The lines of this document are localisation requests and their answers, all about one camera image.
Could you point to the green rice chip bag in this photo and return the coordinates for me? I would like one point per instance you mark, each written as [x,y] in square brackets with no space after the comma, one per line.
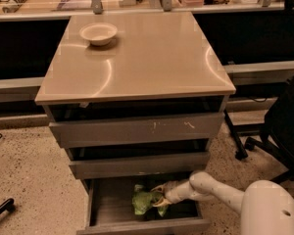
[143,200]

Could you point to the black chair leg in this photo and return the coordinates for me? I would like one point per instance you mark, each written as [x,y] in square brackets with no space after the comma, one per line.
[7,206]

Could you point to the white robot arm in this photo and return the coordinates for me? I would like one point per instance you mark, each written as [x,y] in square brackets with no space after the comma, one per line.
[265,208]

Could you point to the grey drawer cabinet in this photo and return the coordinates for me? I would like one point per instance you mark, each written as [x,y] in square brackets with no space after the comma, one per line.
[158,64]

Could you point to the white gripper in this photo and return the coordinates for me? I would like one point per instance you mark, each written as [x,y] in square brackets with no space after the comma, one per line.
[173,193]

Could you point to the grey drawer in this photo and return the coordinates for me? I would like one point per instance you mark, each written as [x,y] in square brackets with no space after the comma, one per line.
[137,166]
[110,211]
[134,130]

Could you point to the bottom grey drawer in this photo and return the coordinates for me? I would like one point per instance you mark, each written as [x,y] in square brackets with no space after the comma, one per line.
[110,211]

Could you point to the long background workbench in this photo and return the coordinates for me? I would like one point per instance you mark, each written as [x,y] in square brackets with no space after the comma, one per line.
[21,87]

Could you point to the black office chair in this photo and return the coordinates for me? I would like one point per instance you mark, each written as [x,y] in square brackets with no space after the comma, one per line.
[277,133]

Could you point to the top grey drawer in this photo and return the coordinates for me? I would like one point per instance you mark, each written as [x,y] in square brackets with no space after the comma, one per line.
[134,130]

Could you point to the middle grey drawer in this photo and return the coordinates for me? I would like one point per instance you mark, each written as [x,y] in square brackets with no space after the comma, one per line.
[137,166]

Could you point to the white bowl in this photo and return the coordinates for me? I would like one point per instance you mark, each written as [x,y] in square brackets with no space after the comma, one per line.
[98,34]

